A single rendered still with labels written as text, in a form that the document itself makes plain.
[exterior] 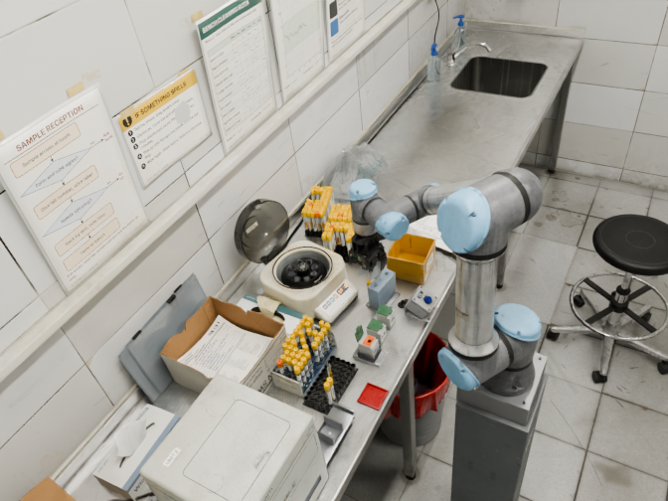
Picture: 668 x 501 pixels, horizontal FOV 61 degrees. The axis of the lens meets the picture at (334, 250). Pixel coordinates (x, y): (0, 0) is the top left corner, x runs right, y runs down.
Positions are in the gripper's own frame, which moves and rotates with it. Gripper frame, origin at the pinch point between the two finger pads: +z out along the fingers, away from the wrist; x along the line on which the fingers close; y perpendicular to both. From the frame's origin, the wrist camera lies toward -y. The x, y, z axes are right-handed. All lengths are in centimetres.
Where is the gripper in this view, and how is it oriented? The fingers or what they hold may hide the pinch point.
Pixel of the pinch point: (375, 273)
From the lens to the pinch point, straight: 176.7
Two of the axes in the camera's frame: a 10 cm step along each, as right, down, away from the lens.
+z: 1.1, 7.3, 6.7
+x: 7.9, 3.4, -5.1
